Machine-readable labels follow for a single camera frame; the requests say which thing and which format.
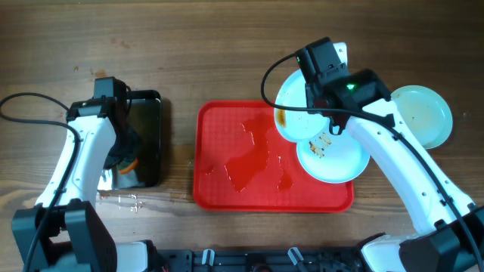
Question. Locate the light blue plate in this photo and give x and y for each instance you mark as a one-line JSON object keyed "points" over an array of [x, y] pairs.
{"points": [[332, 159], [426, 114], [295, 126]]}

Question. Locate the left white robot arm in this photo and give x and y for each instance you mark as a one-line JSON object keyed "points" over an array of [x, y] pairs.
{"points": [[62, 231]]}

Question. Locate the orange green scrub sponge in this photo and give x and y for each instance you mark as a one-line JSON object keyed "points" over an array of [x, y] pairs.
{"points": [[125, 169]]}

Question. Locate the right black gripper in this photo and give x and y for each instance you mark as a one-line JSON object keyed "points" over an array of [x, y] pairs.
{"points": [[336, 126]]}

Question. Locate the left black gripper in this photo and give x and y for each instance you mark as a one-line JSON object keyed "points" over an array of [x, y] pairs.
{"points": [[123, 152]]}

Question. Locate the black water basin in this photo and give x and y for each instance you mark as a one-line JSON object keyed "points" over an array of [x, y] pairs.
{"points": [[146, 119]]}

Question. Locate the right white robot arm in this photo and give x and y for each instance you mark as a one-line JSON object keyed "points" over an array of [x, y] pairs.
{"points": [[448, 224]]}

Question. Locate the red plastic tray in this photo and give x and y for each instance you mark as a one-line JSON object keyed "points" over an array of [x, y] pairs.
{"points": [[242, 164]]}

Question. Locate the black mounting rail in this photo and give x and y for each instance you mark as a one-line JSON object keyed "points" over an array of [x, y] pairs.
{"points": [[339, 259]]}

